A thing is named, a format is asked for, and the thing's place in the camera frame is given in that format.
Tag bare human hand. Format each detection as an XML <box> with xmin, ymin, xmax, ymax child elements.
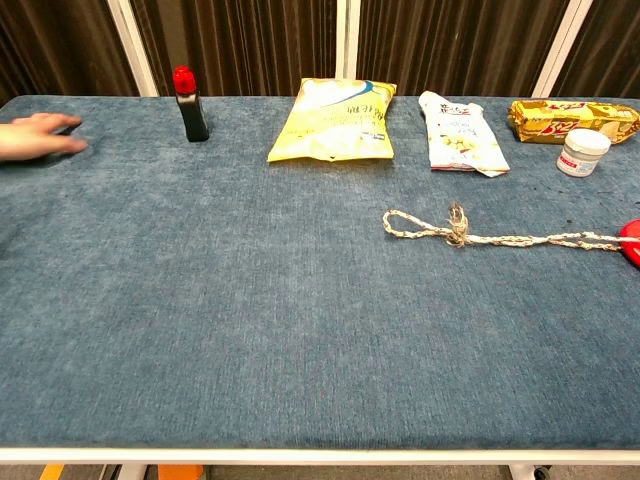
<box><xmin>0</xmin><ymin>112</ymin><xmax>90</xmax><ymax>163</ymax></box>

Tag braided white rope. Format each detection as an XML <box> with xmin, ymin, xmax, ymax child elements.
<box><xmin>382</xmin><ymin>201</ymin><xmax>640</xmax><ymax>254</ymax></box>

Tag red plastic disc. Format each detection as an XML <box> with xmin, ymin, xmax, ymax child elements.
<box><xmin>618</xmin><ymin>218</ymin><xmax>640</xmax><ymax>270</ymax></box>

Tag dark bottle with red cap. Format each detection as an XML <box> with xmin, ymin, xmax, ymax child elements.
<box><xmin>172</xmin><ymin>65</ymin><xmax>211</xmax><ymax>144</ymax></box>

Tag dark brown curtain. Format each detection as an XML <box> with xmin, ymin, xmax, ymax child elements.
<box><xmin>0</xmin><ymin>0</ymin><xmax>640</xmax><ymax>109</ymax></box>

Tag blue fabric table cover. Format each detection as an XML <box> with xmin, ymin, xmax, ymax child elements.
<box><xmin>0</xmin><ymin>94</ymin><xmax>640</xmax><ymax>451</ymax></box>

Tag yellow chip bag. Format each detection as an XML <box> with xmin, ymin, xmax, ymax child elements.
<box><xmin>266</xmin><ymin>77</ymin><xmax>398</xmax><ymax>164</ymax></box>

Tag orange object under table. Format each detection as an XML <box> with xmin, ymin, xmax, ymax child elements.
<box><xmin>158</xmin><ymin>464</ymin><xmax>206</xmax><ymax>480</ymax></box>

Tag white snack bag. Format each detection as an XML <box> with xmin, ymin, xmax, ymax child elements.
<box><xmin>417</xmin><ymin>90</ymin><xmax>511</xmax><ymax>179</ymax></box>

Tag gold cracker pack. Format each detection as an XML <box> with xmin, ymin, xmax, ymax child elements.
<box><xmin>507</xmin><ymin>98</ymin><xmax>640</xmax><ymax>146</ymax></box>

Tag small white plastic jar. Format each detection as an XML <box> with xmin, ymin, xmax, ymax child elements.
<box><xmin>555</xmin><ymin>129</ymin><xmax>613</xmax><ymax>179</ymax></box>

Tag white frame post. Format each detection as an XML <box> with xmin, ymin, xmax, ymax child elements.
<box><xmin>335</xmin><ymin>0</ymin><xmax>361</xmax><ymax>81</ymax></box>
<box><xmin>531</xmin><ymin>0</ymin><xmax>595</xmax><ymax>99</ymax></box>
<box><xmin>106</xmin><ymin>0</ymin><xmax>160</xmax><ymax>98</ymax></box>

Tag white table frame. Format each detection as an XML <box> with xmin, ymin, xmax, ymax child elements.
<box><xmin>0</xmin><ymin>446</ymin><xmax>640</xmax><ymax>480</ymax></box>

